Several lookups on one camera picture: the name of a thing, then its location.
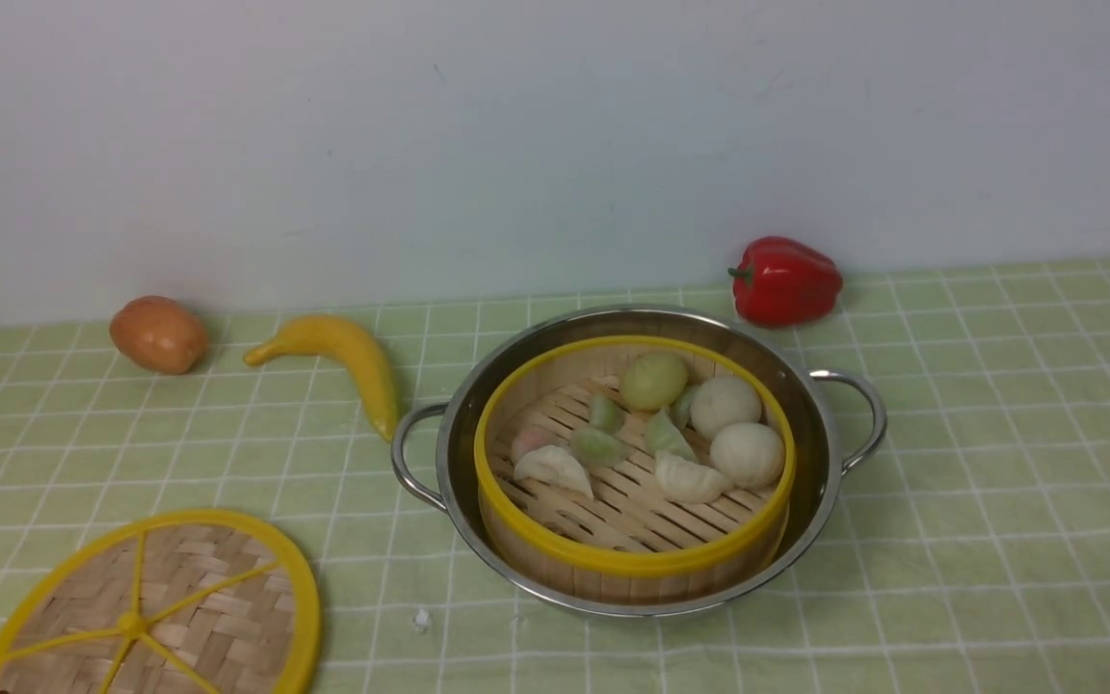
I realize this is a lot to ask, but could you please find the stainless steel pot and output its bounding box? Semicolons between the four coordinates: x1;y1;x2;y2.
391;305;888;618

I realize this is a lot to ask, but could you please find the green dumpling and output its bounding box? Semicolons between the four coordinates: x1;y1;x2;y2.
644;406;698;463
568;426;633;469

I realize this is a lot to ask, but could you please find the bamboo steamer basket yellow rim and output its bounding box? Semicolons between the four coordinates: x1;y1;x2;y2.
474;334;798;606

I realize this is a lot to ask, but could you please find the woven bamboo steamer lid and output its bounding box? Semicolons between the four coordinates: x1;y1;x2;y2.
0;507;323;693

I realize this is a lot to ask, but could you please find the green dumpling centre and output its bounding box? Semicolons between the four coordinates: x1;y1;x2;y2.
644;406;698;463

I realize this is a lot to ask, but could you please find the white dumpling centre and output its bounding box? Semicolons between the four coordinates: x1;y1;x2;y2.
653;451;735;504

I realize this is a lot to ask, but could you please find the green round bun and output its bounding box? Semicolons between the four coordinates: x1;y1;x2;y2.
620;350;690;412

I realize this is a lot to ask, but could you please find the white round bun upper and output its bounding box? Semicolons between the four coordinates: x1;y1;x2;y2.
690;375;765;440

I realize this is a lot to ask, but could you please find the pink dumpling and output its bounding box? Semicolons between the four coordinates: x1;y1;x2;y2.
509;426;567;463

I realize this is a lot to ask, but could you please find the white dumpling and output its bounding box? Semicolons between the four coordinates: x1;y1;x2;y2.
513;444;595;499
653;451;735;504

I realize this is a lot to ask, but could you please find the white round bun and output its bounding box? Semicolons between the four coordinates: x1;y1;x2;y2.
709;422;785;491
690;375;765;440

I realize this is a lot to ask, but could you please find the red bell pepper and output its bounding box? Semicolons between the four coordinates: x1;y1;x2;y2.
728;237;844;329

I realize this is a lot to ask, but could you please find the white round bun lower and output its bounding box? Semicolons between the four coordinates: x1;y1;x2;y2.
709;422;785;491

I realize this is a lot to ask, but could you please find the yellow banana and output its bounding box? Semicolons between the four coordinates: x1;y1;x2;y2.
242;313;401;442

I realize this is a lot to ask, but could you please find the orange brown round fruit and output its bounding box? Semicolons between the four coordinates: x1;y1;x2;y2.
109;295;210;375

